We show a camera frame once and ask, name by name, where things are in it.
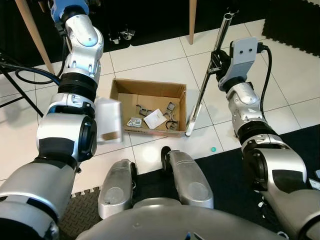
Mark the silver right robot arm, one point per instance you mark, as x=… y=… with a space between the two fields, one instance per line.
x=280 y=170

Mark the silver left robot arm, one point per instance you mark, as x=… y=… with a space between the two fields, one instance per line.
x=65 y=140

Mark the black smooth floor mat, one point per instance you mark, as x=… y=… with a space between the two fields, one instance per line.
x=150 y=15

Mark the green round floor sticker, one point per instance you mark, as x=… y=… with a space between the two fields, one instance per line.
x=213 y=149

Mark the straight wooden furniture leg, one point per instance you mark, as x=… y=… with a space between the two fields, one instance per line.
x=192 y=20

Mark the brown cardboard box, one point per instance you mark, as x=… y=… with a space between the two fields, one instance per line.
x=150 y=90

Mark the white paper sheet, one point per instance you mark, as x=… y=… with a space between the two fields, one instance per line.
x=156 y=119

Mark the black foam puzzle mat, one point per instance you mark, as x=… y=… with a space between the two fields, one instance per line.
x=80 y=210
x=295 y=25

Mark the black chair caster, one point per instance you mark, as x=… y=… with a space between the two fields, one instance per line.
x=125 y=36

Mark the small printed card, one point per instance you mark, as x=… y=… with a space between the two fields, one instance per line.
x=134 y=122

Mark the silver right robot leg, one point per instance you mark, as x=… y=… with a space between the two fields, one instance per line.
x=190 y=180

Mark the silver robot leg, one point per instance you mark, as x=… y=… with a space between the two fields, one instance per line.
x=117 y=190
x=190 y=180

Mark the white scrap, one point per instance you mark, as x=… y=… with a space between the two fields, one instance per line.
x=260 y=205
x=282 y=234

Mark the silver left robot leg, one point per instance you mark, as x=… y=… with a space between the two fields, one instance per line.
x=117 y=190

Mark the silver robot torso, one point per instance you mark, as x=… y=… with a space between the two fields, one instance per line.
x=175 y=225

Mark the slanted wooden furniture leg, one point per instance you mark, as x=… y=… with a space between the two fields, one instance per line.
x=36 y=37

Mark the black stand leg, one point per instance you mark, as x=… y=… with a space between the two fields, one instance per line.
x=22 y=92

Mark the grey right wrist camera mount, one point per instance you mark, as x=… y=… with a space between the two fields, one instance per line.
x=242 y=60

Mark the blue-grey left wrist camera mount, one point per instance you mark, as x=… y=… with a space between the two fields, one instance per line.
x=70 y=7

